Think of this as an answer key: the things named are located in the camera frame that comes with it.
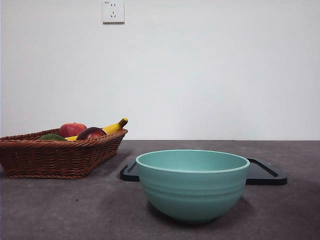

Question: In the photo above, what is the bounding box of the teal ribbed bowl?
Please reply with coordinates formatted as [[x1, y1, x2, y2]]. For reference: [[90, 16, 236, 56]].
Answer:
[[135, 149, 251, 224]]

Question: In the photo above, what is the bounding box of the green avocado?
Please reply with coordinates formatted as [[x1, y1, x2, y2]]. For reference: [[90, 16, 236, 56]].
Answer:
[[38, 133, 68, 141]]

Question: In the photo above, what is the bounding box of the yellow banana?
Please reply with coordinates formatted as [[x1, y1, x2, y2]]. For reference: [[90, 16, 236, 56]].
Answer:
[[64, 117, 129, 141]]

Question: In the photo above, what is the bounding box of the red apple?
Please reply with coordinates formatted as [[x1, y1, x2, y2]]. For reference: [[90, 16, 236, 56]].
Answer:
[[58, 122, 88, 138]]

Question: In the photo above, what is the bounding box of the brown wicker basket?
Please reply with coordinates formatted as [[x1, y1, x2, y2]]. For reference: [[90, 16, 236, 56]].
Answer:
[[0, 128, 129, 180]]

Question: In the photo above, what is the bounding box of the dark green tray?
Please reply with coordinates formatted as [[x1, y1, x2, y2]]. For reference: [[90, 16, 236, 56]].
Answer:
[[119, 158, 288, 186]]

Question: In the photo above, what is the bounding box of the white wall socket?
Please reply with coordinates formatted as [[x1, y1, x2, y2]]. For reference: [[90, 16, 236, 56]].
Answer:
[[102, 0, 126, 25]]

